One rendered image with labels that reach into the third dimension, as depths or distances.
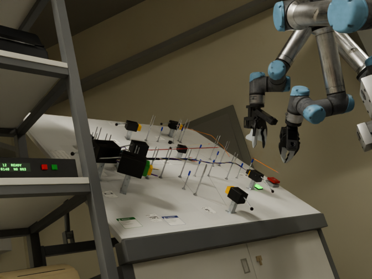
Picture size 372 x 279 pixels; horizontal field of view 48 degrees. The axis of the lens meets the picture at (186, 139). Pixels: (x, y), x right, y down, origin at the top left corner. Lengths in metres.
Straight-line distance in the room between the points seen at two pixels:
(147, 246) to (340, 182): 2.55
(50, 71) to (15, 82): 0.14
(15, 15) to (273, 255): 1.41
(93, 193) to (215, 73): 3.00
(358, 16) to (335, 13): 0.08
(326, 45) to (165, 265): 1.06
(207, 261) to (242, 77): 2.72
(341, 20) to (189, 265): 0.92
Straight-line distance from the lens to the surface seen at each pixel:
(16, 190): 1.17
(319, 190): 3.65
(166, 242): 1.37
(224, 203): 1.77
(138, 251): 1.30
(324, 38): 1.81
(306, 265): 1.99
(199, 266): 1.49
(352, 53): 2.09
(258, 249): 1.75
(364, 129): 1.81
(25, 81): 1.48
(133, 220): 1.39
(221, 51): 4.19
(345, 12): 1.38
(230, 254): 1.62
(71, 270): 1.26
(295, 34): 1.99
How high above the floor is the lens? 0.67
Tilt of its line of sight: 20 degrees up
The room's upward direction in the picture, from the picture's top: 16 degrees counter-clockwise
